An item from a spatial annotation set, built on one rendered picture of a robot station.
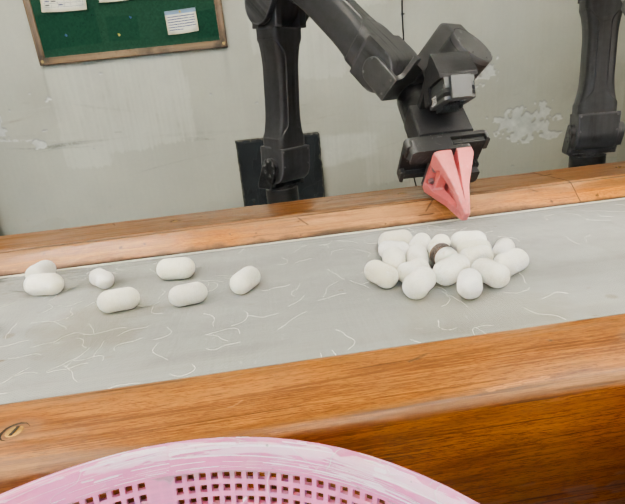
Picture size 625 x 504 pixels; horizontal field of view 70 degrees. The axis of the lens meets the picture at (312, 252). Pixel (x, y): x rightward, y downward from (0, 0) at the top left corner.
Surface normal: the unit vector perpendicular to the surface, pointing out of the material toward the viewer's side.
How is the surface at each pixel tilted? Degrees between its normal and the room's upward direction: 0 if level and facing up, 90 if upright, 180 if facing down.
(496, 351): 0
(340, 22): 85
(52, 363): 0
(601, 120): 87
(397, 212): 45
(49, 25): 90
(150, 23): 90
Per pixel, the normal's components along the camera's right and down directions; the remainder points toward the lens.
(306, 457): -0.31, 0.07
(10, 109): 0.04, 0.31
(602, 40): -0.26, 0.29
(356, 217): 0.00, -0.45
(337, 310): -0.10, -0.95
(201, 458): -0.03, 0.05
